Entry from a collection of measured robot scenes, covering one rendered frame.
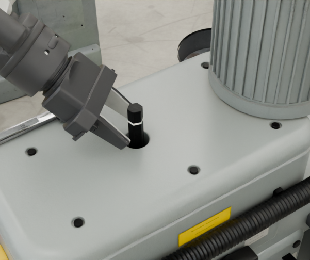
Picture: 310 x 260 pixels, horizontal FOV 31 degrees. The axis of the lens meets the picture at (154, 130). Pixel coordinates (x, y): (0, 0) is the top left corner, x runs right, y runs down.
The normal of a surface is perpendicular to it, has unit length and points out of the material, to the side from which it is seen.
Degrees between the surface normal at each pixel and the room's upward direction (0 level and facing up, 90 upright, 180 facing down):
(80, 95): 41
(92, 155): 0
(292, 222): 90
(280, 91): 90
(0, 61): 85
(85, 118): 59
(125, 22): 0
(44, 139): 0
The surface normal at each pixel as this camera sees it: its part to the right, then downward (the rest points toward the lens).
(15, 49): 0.23, 0.23
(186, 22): -0.01, -0.72
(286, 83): 0.02, 0.70
